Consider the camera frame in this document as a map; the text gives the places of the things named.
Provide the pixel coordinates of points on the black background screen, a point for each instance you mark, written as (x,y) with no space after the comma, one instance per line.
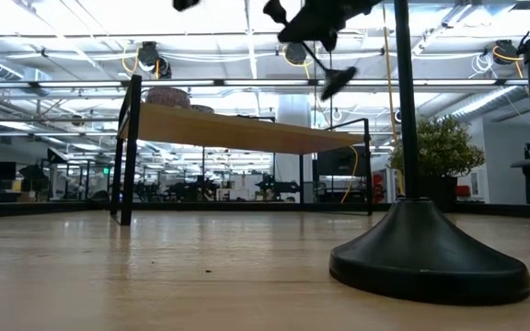
(338,161)

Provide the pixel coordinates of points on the black candlestick holder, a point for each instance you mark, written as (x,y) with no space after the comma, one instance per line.
(426,257)
(338,83)

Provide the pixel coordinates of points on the potted green plant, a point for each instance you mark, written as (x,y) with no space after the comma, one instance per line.
(440,147)

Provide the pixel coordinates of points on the black background robot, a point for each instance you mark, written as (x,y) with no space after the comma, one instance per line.
(191,190)
(276,187)

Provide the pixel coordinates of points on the black metal table frame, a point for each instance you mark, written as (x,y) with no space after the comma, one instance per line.
(246,207)

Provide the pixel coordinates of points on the wooden shelf with black legs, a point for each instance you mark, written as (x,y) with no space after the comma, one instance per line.
(228,131)

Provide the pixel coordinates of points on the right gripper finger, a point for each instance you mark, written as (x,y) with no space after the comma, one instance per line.
(328,41)

